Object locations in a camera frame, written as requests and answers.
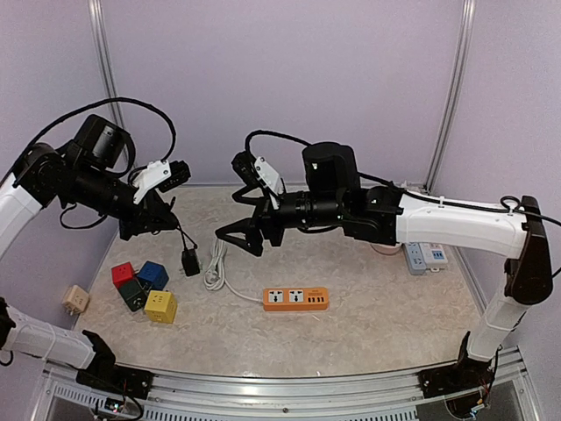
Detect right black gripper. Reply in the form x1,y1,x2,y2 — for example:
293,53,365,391
213,183,345,257

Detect black power adapter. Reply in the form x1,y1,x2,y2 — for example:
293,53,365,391
167,196,202,278

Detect orange power strip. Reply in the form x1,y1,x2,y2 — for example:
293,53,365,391
203,239,330,312

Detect beige plug adapter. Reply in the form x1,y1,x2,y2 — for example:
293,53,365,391
62,285,89,316

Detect pink round power strip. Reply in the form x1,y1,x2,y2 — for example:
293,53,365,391
371,244,401,256

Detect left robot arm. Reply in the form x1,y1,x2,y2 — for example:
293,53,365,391
1,114,180,390

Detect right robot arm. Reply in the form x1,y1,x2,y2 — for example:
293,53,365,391
216,141,554,389

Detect blue cube socket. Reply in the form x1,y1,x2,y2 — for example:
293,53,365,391
136,261,169,290

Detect red cube socket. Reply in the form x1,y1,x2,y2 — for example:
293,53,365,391
111,262,135,289

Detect dark green cube socket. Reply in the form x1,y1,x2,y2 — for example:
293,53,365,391
117,279,148,312

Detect yellow cube socket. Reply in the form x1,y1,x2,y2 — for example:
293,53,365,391
144,290,177,324

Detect blue-grey power strip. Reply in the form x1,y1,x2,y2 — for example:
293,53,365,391
403,243,428,275

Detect white power strip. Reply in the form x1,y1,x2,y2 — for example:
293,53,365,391
419,243,448,272

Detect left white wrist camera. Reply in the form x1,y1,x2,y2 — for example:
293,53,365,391
131,160,191,204

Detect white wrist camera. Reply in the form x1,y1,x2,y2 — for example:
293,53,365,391
231,151,286,210
131,160,191,204

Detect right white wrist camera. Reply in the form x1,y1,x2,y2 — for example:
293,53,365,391
231,151,286,210

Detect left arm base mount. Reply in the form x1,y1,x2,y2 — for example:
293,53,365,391
76,365,154,400

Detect aluminium front rail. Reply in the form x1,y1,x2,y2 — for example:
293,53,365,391
41,346,527,421

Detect right aluminium frame post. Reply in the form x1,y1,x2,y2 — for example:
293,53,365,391
424,0,477,192

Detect aluminium frame post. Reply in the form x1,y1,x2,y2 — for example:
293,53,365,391
87,0,144,191
424,0,477,192

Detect left aluminium frame post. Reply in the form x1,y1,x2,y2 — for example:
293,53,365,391
87,0,144,191

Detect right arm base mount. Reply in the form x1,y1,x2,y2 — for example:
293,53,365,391
417,365,494,399

